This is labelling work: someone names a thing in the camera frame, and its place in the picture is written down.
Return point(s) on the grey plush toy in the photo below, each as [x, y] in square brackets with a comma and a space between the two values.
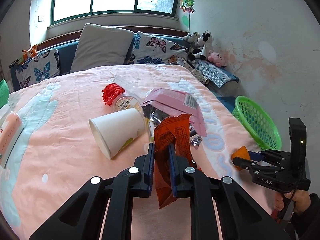
[191, 37]

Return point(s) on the orange snack wrapper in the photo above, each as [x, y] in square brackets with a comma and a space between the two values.
[172, 130]

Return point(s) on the butterfly cushion left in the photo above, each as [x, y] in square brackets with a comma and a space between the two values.
[43, 66]

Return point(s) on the orange peel piece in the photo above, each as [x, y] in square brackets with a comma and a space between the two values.
[241, 153]

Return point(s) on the pink tissue box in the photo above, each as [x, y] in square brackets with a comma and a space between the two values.
[11, 128]

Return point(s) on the patterned blue white cloth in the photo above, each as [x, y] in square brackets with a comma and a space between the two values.
[218, 76]

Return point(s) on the pink snack bag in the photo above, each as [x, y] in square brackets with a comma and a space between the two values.
[175, 103]

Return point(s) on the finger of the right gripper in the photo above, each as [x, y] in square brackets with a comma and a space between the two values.
[247, 167]
[270, 157]

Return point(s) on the green plastic container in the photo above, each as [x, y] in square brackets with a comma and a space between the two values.
[4, 93]

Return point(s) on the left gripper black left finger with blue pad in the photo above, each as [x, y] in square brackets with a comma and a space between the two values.
[102, 208]

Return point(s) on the cow plush toy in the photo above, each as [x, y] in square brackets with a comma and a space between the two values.
[205, 41]

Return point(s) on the person's right hand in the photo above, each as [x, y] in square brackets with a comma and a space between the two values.
[301, 198]

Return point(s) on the butterfly cushion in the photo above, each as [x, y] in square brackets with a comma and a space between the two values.
[150, 49]
[43, 66]

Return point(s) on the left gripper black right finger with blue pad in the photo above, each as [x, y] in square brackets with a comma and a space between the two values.
[220, 208]

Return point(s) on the pink plush toy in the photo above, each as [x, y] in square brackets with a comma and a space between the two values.
[217, 59]

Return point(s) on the red knitted net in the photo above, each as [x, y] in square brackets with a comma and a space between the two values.
[110, 92]

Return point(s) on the orange fox plush toy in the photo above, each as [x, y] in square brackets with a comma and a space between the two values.
[30, 53]

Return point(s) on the pink blanket table cover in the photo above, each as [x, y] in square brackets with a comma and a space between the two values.
[56, 152]

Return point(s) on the white paper cup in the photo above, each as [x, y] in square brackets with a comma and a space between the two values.
[114, 131]

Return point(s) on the colourful pinwheel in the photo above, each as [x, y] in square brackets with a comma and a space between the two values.
[187, 6]

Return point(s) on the green plastic basket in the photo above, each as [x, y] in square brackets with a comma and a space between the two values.
[257, 123]

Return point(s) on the grey pillow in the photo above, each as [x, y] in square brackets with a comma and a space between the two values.
[101, 46]

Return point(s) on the round pudding cup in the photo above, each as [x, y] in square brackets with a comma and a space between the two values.
[125, 101]

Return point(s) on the clear plastic lid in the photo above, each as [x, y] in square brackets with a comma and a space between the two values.
[129, 87]

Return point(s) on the butterfly cushion right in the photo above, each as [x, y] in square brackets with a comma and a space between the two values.
[150, 49]

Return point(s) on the patterned beige clothes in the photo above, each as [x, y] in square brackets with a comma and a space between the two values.
[197, 74]

